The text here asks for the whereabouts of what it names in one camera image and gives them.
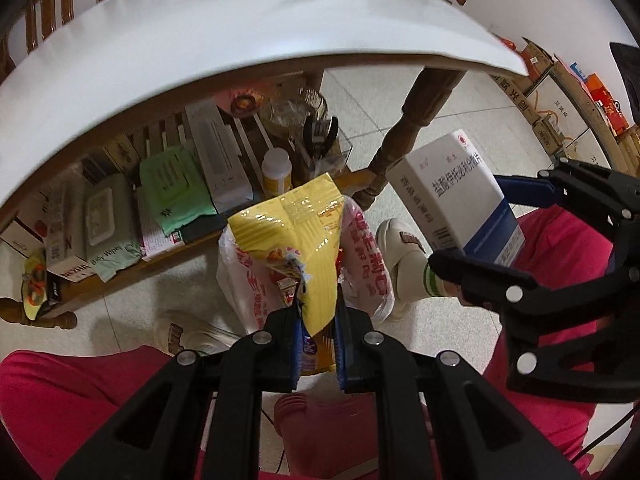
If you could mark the small white box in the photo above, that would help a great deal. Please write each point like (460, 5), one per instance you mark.
(20, 240)

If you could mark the green packet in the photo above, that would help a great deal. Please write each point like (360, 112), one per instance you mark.
(175, 185)

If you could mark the grey green wipes pack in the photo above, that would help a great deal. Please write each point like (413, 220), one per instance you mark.
(107, 220)

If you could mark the red round packet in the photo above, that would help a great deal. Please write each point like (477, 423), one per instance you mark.
(245, 102)

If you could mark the small beige box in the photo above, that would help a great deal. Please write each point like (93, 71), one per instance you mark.
(122, 152)

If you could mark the beige slipper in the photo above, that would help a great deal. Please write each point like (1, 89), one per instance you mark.
(400, 260)
(190, 332)

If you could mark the wooden bench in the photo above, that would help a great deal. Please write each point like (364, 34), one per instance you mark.
(45, 15)

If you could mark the long white box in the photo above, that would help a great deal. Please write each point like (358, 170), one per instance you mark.
(217, 160)

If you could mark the row of cardboard boxes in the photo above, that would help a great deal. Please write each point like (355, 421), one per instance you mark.
(560, 100)

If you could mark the pink print leaflet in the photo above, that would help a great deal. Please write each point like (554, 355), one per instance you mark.
(155, 240)

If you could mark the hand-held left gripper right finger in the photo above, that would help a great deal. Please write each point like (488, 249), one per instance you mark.
(350, 370)

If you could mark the black pliers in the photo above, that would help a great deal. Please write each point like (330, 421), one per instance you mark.
(312, 135)

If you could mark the dark green notebook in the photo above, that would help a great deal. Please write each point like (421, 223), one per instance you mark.
(200, 230)

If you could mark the red print plastic bag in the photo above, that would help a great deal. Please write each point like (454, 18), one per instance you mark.
(365, 260)

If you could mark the white box red letters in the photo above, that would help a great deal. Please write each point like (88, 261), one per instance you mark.
(70, 267)

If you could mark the yellow round packet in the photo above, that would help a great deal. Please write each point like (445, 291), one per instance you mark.
(35, 285)

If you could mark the clear plastic box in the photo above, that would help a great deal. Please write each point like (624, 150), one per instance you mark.
(330, 165)

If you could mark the black panel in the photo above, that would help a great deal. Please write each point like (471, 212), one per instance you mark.
(627, 80)

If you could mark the white blue medicine box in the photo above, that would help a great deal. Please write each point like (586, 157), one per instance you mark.
(450, 180)

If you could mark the person's left leg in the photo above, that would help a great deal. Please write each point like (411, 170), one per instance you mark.
(60, 400)

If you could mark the clear jar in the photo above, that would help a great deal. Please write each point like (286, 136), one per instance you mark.
(287, 107)

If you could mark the yellow snack packet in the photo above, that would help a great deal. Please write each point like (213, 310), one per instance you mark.
(300, 230)

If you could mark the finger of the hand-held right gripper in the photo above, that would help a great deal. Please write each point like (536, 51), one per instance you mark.
(480, 280)
(525, 191)

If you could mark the white bottle yellow label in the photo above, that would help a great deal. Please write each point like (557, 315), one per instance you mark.
(276, 170)

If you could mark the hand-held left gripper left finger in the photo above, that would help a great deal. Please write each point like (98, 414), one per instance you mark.
(287, 370)

